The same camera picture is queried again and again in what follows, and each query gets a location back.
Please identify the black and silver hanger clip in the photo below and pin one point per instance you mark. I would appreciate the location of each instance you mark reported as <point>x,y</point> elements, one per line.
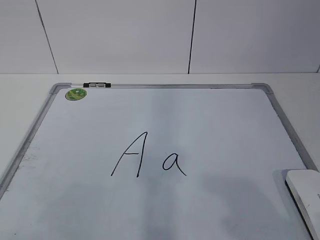
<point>97,85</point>

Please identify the round green sticker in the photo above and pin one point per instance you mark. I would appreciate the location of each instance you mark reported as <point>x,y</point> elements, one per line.
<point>76,94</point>

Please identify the white board eraser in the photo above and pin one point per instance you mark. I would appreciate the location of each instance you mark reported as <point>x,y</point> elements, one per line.
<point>304,185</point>

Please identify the white board with grey frame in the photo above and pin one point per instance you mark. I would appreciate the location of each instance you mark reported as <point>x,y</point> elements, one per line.
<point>156,162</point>

